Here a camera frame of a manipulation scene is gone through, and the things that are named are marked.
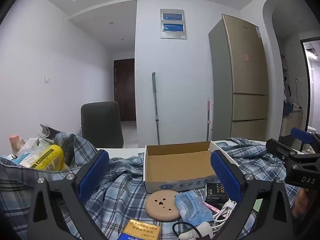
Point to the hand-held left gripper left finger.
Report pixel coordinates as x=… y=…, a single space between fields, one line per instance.
x=92 y=176

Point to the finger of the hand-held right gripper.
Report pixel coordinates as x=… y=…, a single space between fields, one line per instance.
x=301 y=134
x=280 y=150

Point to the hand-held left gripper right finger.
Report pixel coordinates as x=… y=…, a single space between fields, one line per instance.
x=226 y=177

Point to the black tissue pack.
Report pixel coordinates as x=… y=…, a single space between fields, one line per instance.
x=215 y=190

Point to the light green pad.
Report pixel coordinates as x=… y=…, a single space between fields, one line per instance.
x=257 y=205

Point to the light blue tissue packet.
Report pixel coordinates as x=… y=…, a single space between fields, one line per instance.
x=192 y=207

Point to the shallow cardboard box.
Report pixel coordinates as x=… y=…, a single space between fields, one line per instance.
x=175 y=162

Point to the gold foil packet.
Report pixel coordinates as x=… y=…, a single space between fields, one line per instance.
x=141 y=230

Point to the round beige disc with holes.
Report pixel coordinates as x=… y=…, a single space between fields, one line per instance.
x=157 y=210

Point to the person's right hand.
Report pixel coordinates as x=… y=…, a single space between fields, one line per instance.
x=302 y=202

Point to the beige cabinet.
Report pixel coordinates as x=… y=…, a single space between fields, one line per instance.
x=292 y=121

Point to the blue plaid shirt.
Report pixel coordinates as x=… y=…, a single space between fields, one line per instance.
x=120 y=192

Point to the pink flat stick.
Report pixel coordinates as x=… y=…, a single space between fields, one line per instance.
x=212 y=207

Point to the hanging clothes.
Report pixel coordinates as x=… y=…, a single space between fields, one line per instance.
x=287 y=97

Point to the yellow plastic bag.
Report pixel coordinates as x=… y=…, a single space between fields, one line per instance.
x=48 y=158

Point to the dark grey chair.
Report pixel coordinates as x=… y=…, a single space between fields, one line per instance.
x=101 y=123

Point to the black and white torn packaging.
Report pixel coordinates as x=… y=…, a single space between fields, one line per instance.
x=50 y=131

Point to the white and blue packet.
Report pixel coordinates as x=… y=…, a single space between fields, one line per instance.
x=27 y=152

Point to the dark blue packet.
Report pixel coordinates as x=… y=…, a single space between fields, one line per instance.
x=127 y=237

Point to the gold refrigerator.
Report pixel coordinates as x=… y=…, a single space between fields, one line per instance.
x=240 y=80

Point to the pink bottle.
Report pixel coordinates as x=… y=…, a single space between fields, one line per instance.
x=14 y=142

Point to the dark brown door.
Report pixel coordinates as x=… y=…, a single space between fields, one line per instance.
x=125 y=90

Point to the grey mop pole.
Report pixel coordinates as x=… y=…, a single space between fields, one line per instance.
x=155 y=105

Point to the grey electrical panel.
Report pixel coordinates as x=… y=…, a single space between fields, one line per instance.
x=173 y=23

